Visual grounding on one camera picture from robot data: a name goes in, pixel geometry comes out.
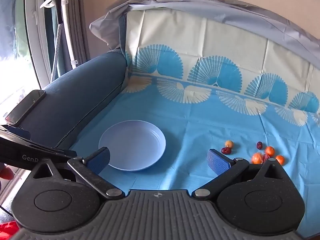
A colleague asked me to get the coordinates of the person's left hand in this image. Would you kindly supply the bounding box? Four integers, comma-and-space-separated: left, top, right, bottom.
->
0, 165, 13, 180

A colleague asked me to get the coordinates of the black smartphone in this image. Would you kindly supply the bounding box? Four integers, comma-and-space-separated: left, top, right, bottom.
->
5, 89, 47, 126

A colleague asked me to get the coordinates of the peeled orange mandarin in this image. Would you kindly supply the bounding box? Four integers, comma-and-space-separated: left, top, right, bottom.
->
251, 152, 264, 165

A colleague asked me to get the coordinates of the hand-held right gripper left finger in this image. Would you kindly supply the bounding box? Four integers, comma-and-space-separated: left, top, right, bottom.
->
30, 147, 125, 201

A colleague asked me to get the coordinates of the grey curtain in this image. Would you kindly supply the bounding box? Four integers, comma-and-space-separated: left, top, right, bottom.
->
65, 0, 91, 64

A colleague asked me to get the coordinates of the red cloth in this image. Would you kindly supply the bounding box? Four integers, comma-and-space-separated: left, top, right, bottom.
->
0, 221, 20, 240

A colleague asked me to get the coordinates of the blue sofa armrest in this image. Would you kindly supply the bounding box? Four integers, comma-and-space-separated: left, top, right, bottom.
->
17, 12, 130, 152

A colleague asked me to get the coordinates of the blue fan-print cloth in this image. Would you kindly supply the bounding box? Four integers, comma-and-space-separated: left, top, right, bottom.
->
69, 9, 320, 240

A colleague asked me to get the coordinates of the white window frame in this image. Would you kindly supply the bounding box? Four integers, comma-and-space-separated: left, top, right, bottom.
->
24, 0, 53, 88

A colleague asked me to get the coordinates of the lavender round plate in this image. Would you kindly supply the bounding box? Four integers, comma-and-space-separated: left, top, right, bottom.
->
98, 120, 167, 172

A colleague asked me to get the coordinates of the hanging blue-grey cloth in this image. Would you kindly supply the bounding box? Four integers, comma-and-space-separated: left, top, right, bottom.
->
0, 0, 25, 58

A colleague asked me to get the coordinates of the black garment steamer head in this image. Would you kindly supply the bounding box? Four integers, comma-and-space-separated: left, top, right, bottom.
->
42, 0, 64, 83

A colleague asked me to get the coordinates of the grey plastic cover sheet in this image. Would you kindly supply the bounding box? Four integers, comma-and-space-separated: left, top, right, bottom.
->
89, 0, 320, 63

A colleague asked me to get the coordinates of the black cable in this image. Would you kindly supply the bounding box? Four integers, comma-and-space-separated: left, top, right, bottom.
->
0, 204, 13, 217

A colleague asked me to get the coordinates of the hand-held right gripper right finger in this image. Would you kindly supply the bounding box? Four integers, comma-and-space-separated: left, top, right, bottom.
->
191, 149, 288, 201

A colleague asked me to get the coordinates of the white steamer pole hanger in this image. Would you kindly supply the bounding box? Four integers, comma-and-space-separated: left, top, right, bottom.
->
40, 0, 87, 68

